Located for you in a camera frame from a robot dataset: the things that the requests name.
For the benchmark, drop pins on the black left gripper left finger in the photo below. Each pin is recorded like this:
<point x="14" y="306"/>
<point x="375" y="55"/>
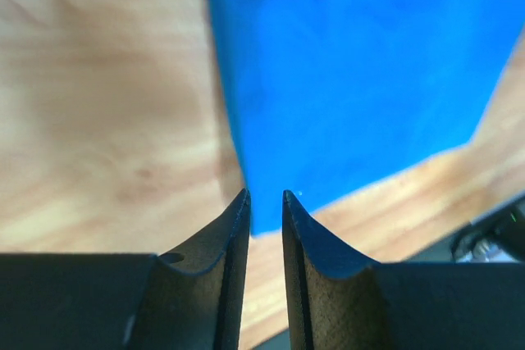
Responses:
<point x="190" y="297"/>

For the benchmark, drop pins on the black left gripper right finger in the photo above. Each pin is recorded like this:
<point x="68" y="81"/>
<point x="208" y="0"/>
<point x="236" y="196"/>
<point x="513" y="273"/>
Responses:
<point x="339" y="298"/>

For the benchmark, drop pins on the blue t shirt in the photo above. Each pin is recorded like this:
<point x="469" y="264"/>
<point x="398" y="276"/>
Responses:
<point x="325" y="97"/>

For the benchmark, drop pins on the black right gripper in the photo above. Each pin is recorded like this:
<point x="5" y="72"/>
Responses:
<point x="496" y="237"/>

